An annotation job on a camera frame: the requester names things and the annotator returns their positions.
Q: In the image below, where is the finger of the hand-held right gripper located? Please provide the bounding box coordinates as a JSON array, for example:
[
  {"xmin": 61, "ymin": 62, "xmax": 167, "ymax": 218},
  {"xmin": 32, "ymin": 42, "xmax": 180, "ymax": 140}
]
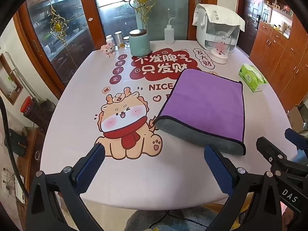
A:
[
  {"xmin": 256, "ymin": 137, "xmax": 308, "ymax": 175},
  {"xmin": 285, "ymin": 128, "xmax": 308, "ymax": 151}
]

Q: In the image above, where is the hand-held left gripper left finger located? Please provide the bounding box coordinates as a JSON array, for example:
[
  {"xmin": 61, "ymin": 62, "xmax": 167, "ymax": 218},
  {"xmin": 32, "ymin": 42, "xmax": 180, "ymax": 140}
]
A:
[{"xmin": 25, "ymin": 143, "xmax": 106, "ymax": 231}]

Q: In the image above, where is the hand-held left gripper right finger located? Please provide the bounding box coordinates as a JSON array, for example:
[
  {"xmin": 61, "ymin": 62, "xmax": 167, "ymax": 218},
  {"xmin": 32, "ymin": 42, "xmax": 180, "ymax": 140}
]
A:
[{"xmin": 204, "ymin": 145, "xmax": 281, "ymax": 231}]

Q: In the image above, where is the purple and grey towel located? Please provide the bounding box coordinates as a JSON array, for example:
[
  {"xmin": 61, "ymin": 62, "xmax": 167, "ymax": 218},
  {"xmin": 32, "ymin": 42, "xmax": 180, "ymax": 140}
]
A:
[{"xmin": 153, "ymin": 69, "xmax": 246, "ymax": 156}]

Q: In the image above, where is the cardboard box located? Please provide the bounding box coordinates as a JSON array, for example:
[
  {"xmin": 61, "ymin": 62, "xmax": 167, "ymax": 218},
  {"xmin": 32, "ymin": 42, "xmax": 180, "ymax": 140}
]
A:
[{"xmin": 287, "ymin": 104, "xmax": 308, "ymax": 133}]

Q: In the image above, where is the wooden side cabinet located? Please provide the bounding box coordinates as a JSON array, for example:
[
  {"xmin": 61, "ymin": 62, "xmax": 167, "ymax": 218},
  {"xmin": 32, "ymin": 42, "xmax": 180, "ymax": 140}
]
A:
[{"xmin": 5, "ymin": 125, "xmax": 47, "ymax": 222}]

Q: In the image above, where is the green tissue box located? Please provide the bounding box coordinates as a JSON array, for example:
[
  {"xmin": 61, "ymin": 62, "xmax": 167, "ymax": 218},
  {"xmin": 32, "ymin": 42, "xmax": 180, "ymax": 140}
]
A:
[{"xmin": 238, "ymin": 64, "xmax": 267, "ymax": 92}]

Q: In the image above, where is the dark woven basket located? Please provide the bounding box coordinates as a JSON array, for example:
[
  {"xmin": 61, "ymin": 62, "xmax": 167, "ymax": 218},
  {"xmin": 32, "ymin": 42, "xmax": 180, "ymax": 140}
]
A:
[{"xmin": 26, "ymin": 98, "xmax": 56, "ymax": 128}]

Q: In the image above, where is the printed cartoon tablecloth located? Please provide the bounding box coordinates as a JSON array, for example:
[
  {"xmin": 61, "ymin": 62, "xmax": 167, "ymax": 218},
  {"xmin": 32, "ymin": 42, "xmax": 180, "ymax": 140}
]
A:
[{"xmin": 40, "ymin": 40, "xmax": 299, "ymax": 207}]

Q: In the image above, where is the red lidded container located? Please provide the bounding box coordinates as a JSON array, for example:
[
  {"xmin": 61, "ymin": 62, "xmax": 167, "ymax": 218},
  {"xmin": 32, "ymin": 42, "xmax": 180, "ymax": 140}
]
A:
[{"xmin": 20, "ymin": 96, "xmax": 34, "ymax": 115}]

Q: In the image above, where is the glass dome ornament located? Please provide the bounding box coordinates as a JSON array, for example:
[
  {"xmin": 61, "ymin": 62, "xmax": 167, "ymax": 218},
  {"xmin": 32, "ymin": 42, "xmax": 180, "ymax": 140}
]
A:
[{"xmin": 210, "ymin": 31, "xmax": 232, "ymax": 64}]

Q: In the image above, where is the pink plush figurine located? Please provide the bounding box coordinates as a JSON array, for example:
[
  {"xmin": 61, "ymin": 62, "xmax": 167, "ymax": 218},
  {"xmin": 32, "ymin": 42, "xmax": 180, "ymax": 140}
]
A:
[{"xmin": 100, "ymin": 43, "xmax": 117, "ymax": 58}]

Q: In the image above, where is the dark entrance door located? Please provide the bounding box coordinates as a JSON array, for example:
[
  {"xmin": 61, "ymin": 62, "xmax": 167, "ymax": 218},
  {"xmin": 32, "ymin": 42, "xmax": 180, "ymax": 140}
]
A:
[{"xmin": 238, "ymin": 0, "xmax": 265, "ymax": 56}]

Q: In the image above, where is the glass sliding door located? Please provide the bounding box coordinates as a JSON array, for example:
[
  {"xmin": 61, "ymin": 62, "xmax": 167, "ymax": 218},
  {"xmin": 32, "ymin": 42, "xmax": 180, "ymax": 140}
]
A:
[
  {"xmin": 91, "ymin": 0, "xmax": 193, "ymax": 50},
  {"xmin": 13, "ymin": 0, "xmax": 103, "ymax": 86}
]

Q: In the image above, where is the white countertop appliance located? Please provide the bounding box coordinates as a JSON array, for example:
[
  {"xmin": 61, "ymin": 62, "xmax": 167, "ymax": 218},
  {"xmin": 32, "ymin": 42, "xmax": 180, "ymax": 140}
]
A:
[{"xmin": 196, "ymin": 3, "xmax": 241, "ymax": 53}]

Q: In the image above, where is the glass jar with yellow contents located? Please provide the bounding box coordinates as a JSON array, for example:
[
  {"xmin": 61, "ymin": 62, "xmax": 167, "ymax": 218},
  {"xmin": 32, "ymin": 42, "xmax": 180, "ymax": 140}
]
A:
[{"xmin": 114, "ymin": 31, "xmax": 125, "ymax": 49}]

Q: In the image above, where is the teal ceramic jar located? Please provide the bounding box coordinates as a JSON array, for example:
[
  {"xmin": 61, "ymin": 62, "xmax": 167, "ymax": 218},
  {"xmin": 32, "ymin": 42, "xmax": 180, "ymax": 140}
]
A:
[{"xmin": 129, "ymin": 29, "xmax": 151, "ymax": 57}]

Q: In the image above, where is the white cloth cover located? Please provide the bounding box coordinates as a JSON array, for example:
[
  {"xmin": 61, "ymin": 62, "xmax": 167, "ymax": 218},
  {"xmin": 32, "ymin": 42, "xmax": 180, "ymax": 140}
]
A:
[{"xmin": 192, "ymin": 3, "xmax": 246, "ymax": 33}]

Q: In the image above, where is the white squeeze bottle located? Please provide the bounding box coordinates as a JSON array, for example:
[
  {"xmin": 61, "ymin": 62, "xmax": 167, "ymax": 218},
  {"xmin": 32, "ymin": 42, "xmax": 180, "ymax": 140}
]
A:
[{"xmin": 164, "ymin": 17, "xmax": 178, "ymax": 45}]

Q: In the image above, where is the black cable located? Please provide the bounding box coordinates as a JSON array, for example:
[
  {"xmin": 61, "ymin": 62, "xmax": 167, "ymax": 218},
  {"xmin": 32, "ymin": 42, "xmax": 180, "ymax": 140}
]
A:
[{"xmin": 147, "ymin": 209, "xmax": 170, "ymax": 231}]

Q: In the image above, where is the wooden wall cabinet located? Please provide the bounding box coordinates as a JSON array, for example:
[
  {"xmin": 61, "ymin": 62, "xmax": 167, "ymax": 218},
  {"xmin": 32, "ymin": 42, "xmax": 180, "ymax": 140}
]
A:
[{"xmin": 249, "ymin": 0, "xmax": 308, "ymax": 106}]

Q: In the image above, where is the wooden picture frame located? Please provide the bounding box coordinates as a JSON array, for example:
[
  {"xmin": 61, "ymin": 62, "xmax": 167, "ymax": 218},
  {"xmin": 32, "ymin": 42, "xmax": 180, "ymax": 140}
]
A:
[{"xmin": 0, "ymin": 53, "xmax": 24, "ymax": 105}]

